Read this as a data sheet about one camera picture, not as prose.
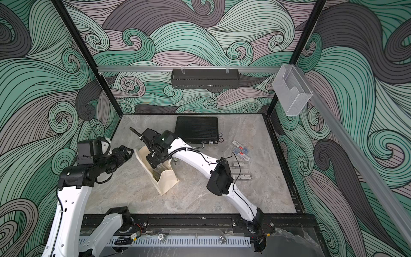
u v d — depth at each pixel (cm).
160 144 55
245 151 98
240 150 98
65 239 37
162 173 75
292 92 76
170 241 70
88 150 49
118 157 61
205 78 95
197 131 104
